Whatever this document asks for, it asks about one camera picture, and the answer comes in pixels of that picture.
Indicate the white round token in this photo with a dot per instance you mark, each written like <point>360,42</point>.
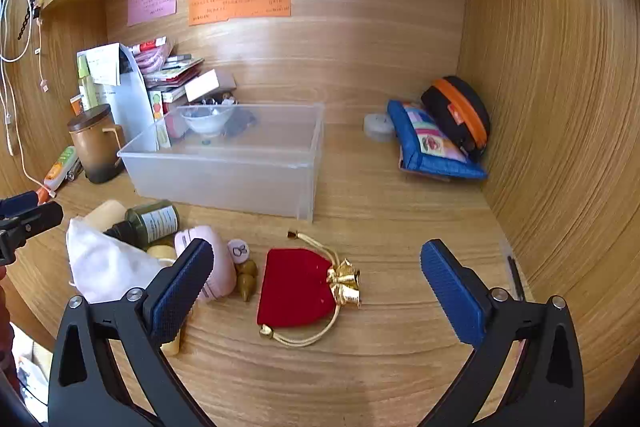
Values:
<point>238,251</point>

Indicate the stack of books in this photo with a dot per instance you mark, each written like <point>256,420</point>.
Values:
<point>172,74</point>

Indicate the brown lidded ceramic mug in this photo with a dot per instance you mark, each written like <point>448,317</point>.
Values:
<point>95,147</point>

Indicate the green white orange tool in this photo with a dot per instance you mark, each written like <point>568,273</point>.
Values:
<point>60,167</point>

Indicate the green gold gourd ornament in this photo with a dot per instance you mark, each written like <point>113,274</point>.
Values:
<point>246,284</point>

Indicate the pale yellow lid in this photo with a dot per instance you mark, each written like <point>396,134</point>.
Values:
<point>160,252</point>

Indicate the white cloth pouch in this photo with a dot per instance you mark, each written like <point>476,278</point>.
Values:
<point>107,267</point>

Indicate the blue patchwork pencil case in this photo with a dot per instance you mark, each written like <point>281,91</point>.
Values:
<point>430,147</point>

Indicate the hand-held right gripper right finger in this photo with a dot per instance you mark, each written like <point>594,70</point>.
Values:
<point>452,292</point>

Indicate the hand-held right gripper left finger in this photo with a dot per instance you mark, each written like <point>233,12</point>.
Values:
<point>182,292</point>

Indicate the pink red snack pack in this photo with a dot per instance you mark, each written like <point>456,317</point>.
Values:
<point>150,54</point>

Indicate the black orange zip case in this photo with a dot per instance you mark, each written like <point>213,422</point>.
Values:
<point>455,107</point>

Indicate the white brown carton box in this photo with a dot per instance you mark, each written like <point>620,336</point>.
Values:
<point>207,84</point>

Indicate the wooden desktop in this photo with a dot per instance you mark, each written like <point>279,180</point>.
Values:
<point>390,217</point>

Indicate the pink paper note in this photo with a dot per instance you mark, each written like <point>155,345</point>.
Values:
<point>151,1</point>

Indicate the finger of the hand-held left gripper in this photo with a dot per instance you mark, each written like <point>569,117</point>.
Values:
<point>17,204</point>
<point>35,219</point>

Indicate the clear plastic storage box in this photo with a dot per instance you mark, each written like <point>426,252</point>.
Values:
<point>225,177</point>

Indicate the green glass bottle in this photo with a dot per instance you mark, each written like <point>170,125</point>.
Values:
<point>155,222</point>

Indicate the orange paper note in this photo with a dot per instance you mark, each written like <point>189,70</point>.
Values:
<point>240,6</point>

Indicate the white box coloured dots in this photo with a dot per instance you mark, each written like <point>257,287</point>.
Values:
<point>159,117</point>

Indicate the cream soap bar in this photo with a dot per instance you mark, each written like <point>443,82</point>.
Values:
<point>102,213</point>

